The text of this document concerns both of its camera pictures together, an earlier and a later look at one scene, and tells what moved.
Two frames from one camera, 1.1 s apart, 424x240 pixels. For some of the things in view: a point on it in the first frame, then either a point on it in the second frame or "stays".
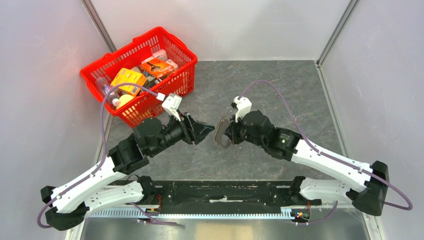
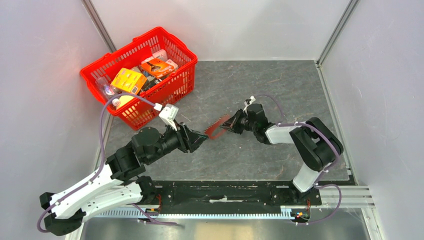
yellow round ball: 124,99 stays
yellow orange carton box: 127,76 stays
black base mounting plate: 215,195 stays
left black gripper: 194,131 → 190,140
